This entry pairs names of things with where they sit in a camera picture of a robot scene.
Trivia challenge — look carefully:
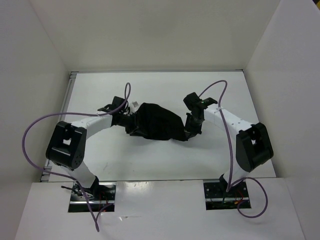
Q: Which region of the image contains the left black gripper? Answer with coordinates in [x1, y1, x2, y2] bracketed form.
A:
[117, 111, 148, 137]

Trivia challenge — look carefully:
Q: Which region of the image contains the black skirt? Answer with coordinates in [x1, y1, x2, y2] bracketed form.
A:
[131, 103, 187, 142]

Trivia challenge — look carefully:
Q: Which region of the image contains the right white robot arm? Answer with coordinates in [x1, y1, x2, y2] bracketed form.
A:
[183, 92, 274, 197]

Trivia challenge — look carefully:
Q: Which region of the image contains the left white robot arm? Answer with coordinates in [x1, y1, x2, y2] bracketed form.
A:
[45, 96, 139, 200]

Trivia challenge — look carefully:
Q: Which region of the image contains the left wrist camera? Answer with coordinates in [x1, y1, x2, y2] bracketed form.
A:
[129, 101, 139, 114]

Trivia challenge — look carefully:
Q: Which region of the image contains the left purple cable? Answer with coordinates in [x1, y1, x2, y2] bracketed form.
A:
[21, 82, 132, 232]

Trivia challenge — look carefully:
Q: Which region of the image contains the purple cable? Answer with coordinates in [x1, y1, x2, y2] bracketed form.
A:
[198, 79, 269, 220]
[21, 82, 132, 232]

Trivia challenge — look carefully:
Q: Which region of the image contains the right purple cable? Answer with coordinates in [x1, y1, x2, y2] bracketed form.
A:
[198, 79, 269, 220]

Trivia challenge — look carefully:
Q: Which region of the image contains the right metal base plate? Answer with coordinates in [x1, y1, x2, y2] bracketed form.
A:
[203, 179, 251, 211]

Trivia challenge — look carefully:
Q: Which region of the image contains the metal base plate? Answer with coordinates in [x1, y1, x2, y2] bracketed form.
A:
[61, 182, 116, 213]
[203, 179, 251, 211]

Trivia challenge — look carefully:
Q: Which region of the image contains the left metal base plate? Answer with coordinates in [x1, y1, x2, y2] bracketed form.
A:
[61, 182, 116, 213]

